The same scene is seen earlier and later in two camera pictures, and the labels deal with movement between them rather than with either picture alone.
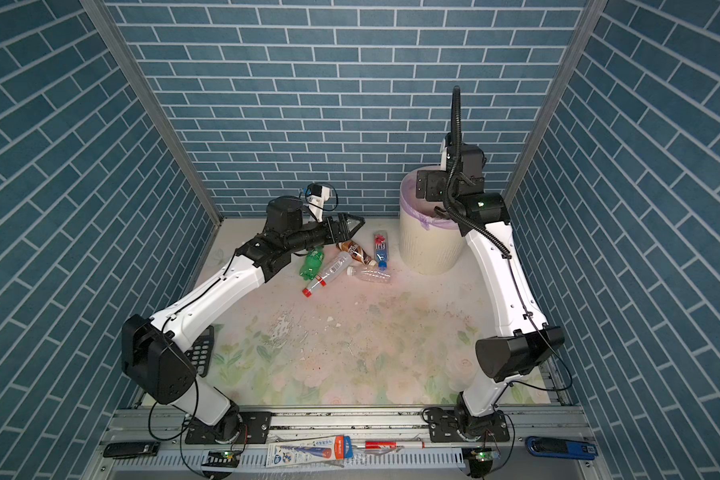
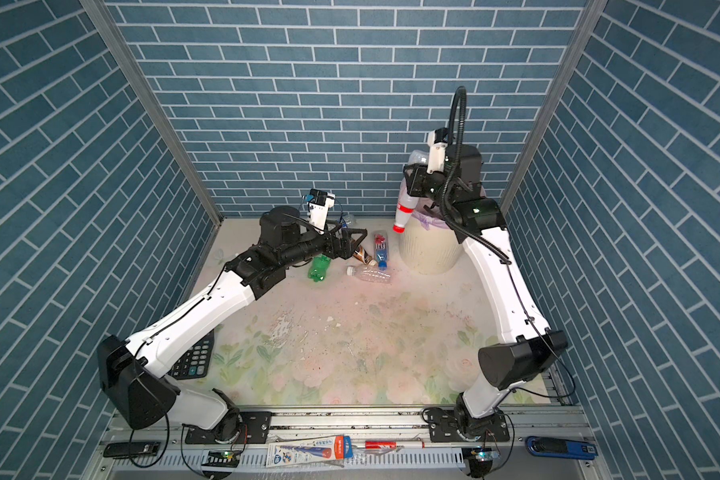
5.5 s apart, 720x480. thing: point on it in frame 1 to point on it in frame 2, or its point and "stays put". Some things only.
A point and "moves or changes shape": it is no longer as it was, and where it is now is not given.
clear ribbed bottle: (375, 275) stays put
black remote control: (123, 450) stays put
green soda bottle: (312, 262) moves or changes shape
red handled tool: (393, 445) stays put
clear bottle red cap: (332, 270) to (406, 203)
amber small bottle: (356, 251) stays put
